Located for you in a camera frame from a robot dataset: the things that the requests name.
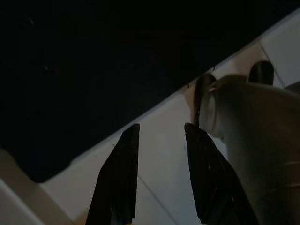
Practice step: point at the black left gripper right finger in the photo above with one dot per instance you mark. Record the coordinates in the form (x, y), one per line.
(208, 178)

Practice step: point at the black floor mat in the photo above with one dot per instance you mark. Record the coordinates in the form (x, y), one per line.
(70, 70)

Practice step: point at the black robot right foot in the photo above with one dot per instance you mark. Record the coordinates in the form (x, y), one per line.
(261, 71)

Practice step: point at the cream plastic panel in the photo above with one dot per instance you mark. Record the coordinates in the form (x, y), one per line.
(14, 199)

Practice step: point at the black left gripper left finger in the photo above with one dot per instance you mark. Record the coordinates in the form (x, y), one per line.
(119, 178)

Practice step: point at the grey robot left leg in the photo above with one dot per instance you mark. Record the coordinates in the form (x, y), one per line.
(257, 140)

